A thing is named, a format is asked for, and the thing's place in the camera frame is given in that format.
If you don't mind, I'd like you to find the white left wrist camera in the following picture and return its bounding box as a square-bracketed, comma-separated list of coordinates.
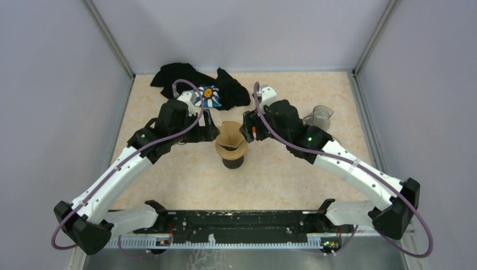
[177, 91, 196, 116]

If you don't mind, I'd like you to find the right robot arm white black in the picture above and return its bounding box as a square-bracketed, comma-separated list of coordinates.
[243, 100, 421, 240]

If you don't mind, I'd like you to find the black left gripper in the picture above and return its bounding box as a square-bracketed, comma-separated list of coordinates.
[170, 107, 219, 145]

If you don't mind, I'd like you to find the smoky glass pitcher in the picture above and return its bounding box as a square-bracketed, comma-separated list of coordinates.
[303, 105, 335, 131]

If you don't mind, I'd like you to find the brown paper coffee filter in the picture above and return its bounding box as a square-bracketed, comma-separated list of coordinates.
[215, 121, 247, 151]

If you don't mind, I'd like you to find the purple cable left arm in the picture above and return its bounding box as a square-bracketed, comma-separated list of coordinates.
[50, 79, 205, 259]

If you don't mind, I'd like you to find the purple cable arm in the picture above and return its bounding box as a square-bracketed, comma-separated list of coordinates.
[253, 82, 434, 259]
[50, 79, 205, 259]

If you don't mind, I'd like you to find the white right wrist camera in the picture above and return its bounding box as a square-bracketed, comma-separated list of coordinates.
[258, 84, 278, 110]

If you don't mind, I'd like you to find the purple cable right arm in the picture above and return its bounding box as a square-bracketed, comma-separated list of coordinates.
[253, 82, 434, 259]

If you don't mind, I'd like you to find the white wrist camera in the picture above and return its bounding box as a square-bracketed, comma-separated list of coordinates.
[258, 84, 278, 110]
[177, 91, 196, 116]

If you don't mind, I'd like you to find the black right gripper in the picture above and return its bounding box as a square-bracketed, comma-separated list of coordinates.
[240, 106, 290, 145]

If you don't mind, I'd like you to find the black cloth with flower print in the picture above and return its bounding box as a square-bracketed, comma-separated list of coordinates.
[150, 62, 251, 110]

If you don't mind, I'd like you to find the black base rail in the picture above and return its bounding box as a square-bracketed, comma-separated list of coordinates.
[164, 210, 336, 247]

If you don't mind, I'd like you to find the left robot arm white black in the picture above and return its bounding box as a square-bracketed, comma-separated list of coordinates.
[53, 100, 220, 255]

